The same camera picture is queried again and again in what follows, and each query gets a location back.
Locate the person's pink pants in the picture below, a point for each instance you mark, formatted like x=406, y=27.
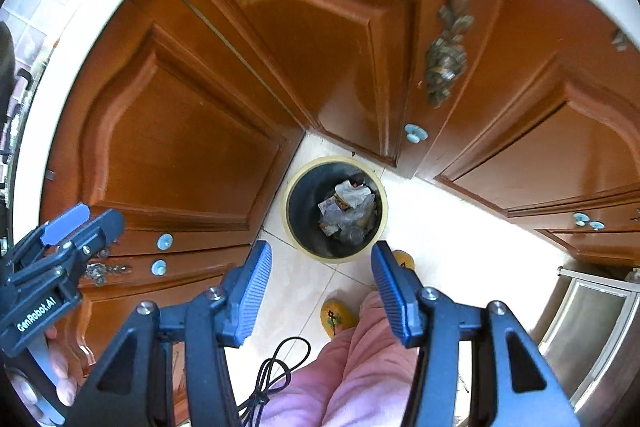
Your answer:
x=350, y=382

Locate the round waste bin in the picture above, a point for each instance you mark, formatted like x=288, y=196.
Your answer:
x=305, y=217

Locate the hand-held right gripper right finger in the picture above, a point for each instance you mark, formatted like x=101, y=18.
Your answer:
x=395, y=297

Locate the clear plastic bag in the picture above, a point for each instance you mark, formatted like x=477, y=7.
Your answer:
x=332, y=219

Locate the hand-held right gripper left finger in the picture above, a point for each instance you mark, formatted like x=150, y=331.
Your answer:
x=247, y=292

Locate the colourful printed wrapper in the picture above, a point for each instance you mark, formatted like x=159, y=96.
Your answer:
x=340, y=205

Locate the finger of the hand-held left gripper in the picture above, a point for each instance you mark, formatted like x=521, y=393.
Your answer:
x=100, y=229
x=65, y=219

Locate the brown wooden drawer front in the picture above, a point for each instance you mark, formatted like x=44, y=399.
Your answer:
x=545, y=213
x=200, y=272
x=210, y=239

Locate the light blue round knob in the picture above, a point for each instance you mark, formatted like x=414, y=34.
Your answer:
x=415, y=133
x=164, y=241
x=580, y=218
x=159, y=266
x=595, y=225

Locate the stainless steel appliance door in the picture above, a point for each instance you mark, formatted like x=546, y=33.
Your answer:
x=590, y=332

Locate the person's left hand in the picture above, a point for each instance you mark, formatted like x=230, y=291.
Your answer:
x=64, y=377

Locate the yellow slipper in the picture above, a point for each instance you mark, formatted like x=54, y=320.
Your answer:
x=337, y=317
x=404, y=261

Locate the brown wooden cabinet door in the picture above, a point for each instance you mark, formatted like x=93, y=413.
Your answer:
x=550, y=132
x=325, y=32
x=175, y=132

